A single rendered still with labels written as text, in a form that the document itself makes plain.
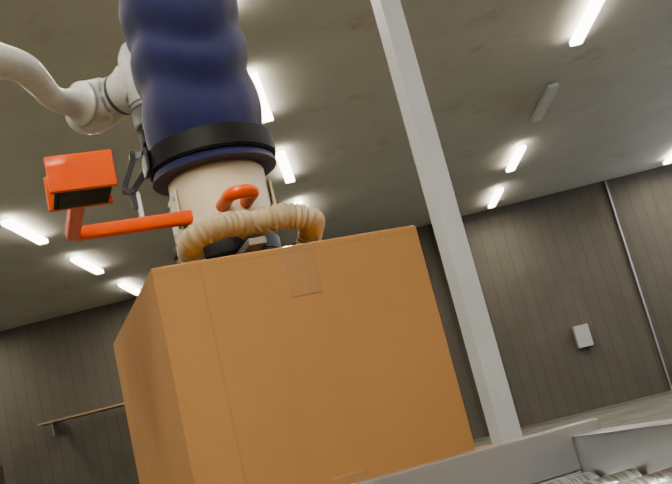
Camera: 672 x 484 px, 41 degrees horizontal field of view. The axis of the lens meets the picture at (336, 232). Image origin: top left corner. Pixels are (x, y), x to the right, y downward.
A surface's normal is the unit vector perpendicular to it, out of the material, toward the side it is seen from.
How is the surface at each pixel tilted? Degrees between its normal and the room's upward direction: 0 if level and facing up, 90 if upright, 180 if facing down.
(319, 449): 90
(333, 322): 90
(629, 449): 90
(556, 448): 90
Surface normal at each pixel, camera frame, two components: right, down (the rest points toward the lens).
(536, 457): 0.29, -0.28
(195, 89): 0.20, -0.49
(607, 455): -0.93, 0.15
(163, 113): -0.47, -0.08
